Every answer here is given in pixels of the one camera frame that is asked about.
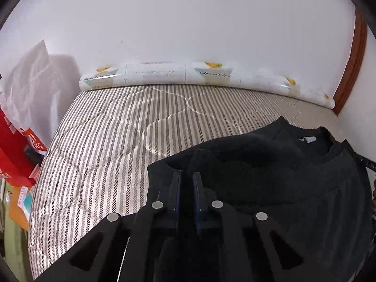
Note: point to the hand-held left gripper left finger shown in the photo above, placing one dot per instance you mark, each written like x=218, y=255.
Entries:
x=177, y=194

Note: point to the pale green cloth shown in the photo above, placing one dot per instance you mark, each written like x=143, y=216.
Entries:
x=14, y=249

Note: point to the orange cardboard box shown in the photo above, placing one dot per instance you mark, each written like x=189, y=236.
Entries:
x=14, y=211

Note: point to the black sweatshirt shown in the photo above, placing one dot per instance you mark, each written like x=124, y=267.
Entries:
x=293, y=182

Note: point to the brown wooden door frame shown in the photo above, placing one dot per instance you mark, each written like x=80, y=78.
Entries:
x=354, y=64

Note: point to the red paper bag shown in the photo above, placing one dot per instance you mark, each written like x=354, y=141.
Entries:
x=14, y=158

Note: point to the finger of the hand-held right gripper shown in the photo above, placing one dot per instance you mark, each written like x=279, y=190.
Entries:
x=362, y=161

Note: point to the white plastic sheet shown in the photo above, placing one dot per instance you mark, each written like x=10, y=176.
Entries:
x=29, y=88

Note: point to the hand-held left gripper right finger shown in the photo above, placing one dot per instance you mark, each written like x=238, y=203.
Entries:
x=197, y=194

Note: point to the striped quilted mattress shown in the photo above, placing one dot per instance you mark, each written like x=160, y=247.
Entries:
x=102, y=152

